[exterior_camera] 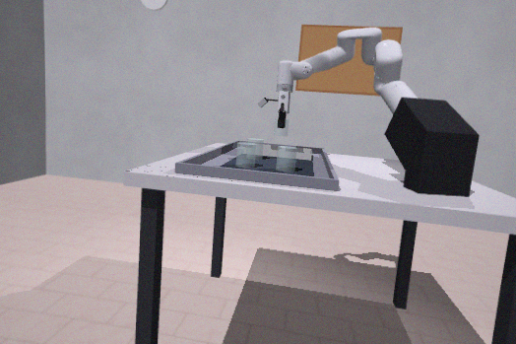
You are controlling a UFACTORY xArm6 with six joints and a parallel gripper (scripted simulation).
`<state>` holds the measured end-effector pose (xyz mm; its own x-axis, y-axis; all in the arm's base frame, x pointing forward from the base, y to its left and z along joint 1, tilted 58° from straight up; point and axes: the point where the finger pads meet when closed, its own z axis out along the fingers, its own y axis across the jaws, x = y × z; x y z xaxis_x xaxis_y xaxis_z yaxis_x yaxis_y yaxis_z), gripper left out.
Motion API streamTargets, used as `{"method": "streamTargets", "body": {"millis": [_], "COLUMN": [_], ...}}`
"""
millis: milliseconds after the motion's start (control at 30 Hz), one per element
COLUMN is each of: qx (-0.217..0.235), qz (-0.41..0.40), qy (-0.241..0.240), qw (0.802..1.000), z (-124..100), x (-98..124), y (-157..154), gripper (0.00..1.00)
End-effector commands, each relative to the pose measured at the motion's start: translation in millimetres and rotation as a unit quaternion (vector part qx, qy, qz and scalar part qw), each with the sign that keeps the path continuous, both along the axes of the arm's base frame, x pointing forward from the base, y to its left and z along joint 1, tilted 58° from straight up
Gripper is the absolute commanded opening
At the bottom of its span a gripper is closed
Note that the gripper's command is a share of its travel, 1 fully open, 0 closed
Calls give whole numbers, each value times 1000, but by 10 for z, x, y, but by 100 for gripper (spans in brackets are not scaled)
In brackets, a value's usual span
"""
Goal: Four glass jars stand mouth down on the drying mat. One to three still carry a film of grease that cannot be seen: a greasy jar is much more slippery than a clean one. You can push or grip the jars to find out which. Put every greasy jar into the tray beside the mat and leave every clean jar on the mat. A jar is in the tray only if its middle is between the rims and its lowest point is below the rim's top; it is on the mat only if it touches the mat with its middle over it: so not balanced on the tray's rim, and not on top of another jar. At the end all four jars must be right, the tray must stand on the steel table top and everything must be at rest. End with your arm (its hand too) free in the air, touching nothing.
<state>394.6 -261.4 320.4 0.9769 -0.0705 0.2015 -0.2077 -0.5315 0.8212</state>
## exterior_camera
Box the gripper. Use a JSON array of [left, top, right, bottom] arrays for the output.
[[277, 90, 292, 128]]

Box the clear glass jar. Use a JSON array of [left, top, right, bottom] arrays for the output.
[[247, 138, 264, 160], [236, 142, 256, 168], [274, 118, 289, 137], [276, 146, 297, 172]]

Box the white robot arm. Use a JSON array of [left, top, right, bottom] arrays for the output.
[[277, 28, 416, 114]]

